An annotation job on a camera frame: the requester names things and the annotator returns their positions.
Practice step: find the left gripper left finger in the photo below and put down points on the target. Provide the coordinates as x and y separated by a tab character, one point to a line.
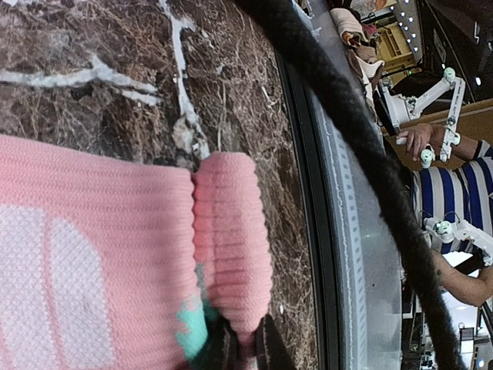
221	349

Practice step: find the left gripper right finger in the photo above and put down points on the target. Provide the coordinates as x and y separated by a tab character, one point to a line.
271	353

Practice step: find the pink patterned sock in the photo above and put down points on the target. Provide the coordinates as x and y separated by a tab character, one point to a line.
108	264

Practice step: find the person in striped shirt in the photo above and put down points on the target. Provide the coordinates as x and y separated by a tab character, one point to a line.
462	194

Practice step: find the white slotted cable duct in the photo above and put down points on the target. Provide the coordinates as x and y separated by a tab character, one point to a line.
347	229

